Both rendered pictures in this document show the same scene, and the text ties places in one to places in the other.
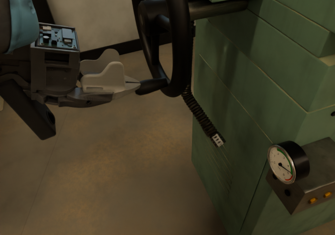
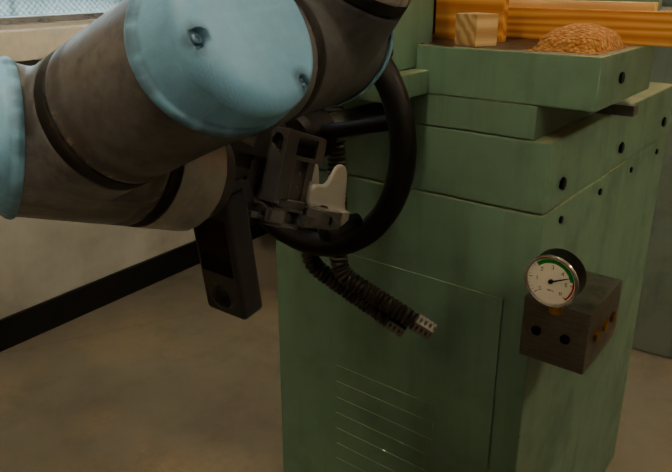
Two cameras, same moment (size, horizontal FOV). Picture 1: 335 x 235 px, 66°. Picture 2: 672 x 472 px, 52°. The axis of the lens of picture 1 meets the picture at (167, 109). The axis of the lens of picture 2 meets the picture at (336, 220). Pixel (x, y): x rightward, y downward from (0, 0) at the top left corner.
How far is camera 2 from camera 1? 0.48 m
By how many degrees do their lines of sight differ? 38
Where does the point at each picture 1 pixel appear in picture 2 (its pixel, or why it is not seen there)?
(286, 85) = (500, 195)
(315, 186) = (594, 306)
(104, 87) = (328, 206)
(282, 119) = (508, 249)
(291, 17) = (482, 107)
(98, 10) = not seen: outside the picture
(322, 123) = (554, 237)
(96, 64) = not seen: hidden behind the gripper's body
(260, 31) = (435, 142)
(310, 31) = (513, 114)
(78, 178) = not seen: outside the picture
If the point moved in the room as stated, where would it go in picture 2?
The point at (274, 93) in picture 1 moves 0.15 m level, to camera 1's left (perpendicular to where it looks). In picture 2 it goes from (483, 218) to (392, 243)
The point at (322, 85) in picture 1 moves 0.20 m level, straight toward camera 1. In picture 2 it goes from (549, 170) to (603, 231)
